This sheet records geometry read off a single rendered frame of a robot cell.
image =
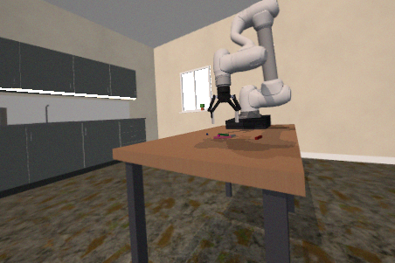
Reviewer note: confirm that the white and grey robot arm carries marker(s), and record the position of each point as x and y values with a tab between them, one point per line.
273	92

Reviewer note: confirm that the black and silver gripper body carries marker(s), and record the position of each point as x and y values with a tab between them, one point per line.
223	91

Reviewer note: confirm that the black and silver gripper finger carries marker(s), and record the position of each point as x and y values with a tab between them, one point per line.
213	108
236	108

